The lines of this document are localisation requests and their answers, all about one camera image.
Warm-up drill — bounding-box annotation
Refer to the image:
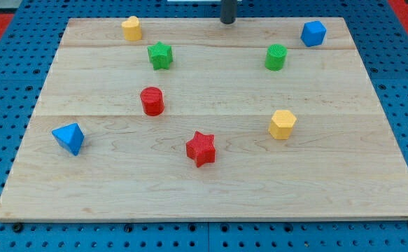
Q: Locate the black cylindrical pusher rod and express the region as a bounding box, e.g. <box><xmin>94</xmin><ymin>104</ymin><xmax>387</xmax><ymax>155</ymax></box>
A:
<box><xmin>220</xmin><ymin>0</ymin><xmax>237</xmax><ymax>25</ymax></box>

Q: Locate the blue cube block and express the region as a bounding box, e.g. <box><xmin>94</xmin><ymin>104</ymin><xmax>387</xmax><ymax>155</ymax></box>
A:
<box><xmin>300</xmin><ymin>20</ymin><xmax>327</xmax><ymax>47</ymax></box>

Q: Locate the yellow heart block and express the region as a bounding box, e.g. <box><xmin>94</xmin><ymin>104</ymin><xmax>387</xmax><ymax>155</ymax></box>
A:
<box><xmin>121</xmin><ymin>16</ymin><xmax>142</xmax><ymax>41</ymax></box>

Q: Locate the green cylinder block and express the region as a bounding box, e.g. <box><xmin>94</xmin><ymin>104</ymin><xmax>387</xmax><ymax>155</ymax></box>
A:
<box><xmin>265</xmin><ymin>44</ymin><xmax>288</xmax><ymax>71</ymax></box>

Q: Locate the green star block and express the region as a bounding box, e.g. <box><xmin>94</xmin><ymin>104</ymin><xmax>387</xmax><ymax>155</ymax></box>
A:
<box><xmin>147</xmin><ymin>41</ymin><xmax>173</xmax><ymax>71</ymax></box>

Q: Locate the wooden board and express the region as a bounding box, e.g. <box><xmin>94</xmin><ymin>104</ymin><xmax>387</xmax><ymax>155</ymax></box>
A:
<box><xmin>0</xmin><ymin>17</ymin><xmax>408</xmax><ymax>223</ymax></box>

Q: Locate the red cylinder block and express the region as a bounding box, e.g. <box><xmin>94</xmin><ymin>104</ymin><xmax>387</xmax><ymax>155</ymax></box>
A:
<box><xmin>140</xmin><ymin>87</ymin><xmax>164</xmax><ymax>116</ymax></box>

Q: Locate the yellow hexagon block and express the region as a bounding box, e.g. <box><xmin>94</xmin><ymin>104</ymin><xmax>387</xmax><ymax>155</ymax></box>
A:
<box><xmin>268</xmin><ymin>110</ymin><xmax>297</xmax><ymax>140</ymax></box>

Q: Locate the red star block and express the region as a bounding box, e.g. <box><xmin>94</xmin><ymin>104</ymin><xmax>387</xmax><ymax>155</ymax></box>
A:
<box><xmin>185</xmin><ymin>131</ymin><xmax>216</xmax><ymax>168</ymax></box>

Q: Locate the blue triangular block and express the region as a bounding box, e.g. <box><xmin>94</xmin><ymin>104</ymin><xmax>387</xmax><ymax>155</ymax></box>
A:
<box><xmin>52</xmin><ymin>123</ymin><xmax>85</xmax><ymax>156</ymax></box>

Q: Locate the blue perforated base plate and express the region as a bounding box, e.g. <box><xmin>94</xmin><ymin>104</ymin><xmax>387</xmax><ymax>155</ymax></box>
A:
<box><xmin>0</xmin><ymin>1</ymin><xmax>408</xmax><ymax>251</ymax></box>

